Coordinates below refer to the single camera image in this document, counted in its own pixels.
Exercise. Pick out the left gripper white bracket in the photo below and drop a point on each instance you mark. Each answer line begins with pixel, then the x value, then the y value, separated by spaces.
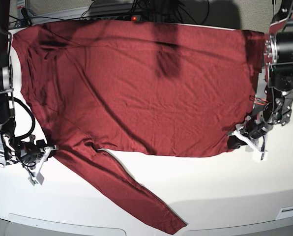
pixel 250 133

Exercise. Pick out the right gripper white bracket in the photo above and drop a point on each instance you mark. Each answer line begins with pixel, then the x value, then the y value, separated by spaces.
pixel 32 155

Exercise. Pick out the dark red long-sleeve shirt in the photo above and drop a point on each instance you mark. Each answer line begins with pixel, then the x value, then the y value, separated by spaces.
pixel 158 89

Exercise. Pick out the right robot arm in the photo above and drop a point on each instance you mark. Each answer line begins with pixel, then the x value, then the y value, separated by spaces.
pixel 9 143

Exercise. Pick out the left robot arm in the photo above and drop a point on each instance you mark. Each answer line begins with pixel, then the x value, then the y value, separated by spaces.
pixel 276 108

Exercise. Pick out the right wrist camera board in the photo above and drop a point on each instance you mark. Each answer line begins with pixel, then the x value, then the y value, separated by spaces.
pixel 36 179

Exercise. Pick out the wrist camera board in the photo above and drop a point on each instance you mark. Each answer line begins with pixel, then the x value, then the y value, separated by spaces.
pixel 36 179
pixel 260 156

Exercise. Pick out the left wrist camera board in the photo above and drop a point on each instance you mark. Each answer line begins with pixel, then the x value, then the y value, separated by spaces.
pixel 260 156

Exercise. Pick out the white power strip red switch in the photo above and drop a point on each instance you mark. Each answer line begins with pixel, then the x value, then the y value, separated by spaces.
pixel 118 17

